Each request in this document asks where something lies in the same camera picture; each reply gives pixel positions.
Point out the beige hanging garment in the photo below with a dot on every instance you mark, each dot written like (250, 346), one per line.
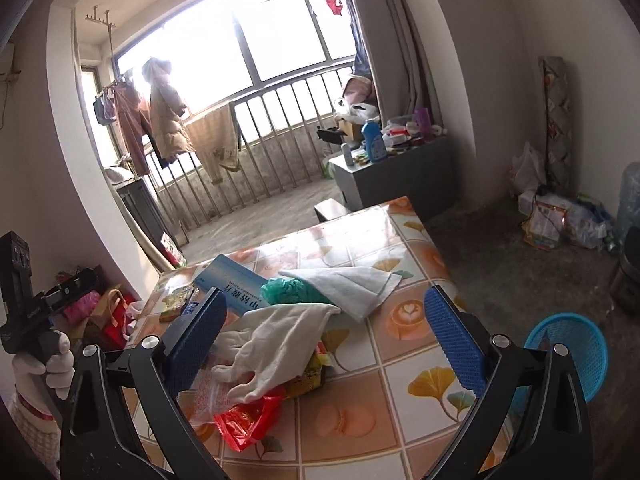
(212, 135)

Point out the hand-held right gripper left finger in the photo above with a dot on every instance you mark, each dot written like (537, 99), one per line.
(200, 340)

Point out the blue plastic basket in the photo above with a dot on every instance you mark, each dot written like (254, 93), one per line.
(570, 345)

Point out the blue detergent bottle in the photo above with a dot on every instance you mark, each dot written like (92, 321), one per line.
(372, 142)

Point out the yellow snack packet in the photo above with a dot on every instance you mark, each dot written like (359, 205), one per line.
(310, 377)

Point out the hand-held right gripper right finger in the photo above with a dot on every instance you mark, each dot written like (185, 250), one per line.
(452, 340)

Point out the grey washing machine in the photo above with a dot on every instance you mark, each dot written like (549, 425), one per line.
(140, 210)

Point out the ceiling drying rack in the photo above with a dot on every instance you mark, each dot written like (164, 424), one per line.
(100, 16)

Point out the grey curtain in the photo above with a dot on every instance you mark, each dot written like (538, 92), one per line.
(405, 50)

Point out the blue-white plastic bag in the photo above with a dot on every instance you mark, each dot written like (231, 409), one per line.
(587, 222)

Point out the flattened cardboard boxes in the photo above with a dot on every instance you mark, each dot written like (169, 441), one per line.
(555, 120)

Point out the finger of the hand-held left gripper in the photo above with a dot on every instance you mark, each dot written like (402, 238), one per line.
(70, 286)

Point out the pink hanging garment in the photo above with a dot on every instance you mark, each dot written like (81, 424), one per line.
(131, 125)

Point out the red gift bag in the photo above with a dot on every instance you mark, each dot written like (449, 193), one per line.
(117, 317)

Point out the tan puffer coat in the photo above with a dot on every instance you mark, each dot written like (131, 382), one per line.
(165, 115)

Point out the wooden stool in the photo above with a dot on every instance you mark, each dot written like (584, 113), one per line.
(330, 210)

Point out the cardboard box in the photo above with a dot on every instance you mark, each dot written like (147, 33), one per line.
(350, 130)

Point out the purple container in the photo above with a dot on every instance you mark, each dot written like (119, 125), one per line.
(422, 119)

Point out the pink bag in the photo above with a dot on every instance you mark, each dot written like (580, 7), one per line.
(82, 310)

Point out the printed orange bag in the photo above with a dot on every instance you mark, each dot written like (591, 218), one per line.
(545, 225)

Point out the pink bedding bundle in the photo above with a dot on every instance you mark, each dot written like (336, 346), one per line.
(357, 89)

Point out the grey cabinet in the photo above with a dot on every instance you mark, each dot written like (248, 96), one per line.
(400, 175)

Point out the grey capped bottle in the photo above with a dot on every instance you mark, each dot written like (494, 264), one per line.
(346, 154)

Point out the large window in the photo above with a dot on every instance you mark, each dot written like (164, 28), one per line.
(280, 35)

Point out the white floor plastic bag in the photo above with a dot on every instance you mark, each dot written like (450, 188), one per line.
(525, 170)

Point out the dark small hanging garment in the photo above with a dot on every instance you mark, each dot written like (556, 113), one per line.
(104, 109)

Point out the red plastic bag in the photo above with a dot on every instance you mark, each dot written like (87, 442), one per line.
(245, 420)

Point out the person's left hand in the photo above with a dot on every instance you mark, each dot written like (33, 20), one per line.
(57, 375)

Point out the colourful printed bag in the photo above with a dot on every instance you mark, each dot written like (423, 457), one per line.
(172, 252)

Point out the red hanging garment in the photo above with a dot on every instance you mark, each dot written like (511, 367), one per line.
(334, 5)

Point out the green plastic bag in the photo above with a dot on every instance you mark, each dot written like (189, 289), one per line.
(287, 291)

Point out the white glove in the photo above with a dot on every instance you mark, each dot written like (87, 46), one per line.
(280, 345)

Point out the clear plastic bag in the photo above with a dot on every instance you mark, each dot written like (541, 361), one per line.
(205, 395)

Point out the light blue paper box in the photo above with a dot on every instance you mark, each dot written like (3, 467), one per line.
(225, 272)

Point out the white tissue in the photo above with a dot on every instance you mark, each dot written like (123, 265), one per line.
(350, 285)

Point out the black bin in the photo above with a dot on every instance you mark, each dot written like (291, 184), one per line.
(627, 280)

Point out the person's left forearm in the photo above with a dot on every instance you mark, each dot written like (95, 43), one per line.
(30, 435)

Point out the blue water jug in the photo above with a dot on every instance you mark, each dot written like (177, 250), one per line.
(629, 200)

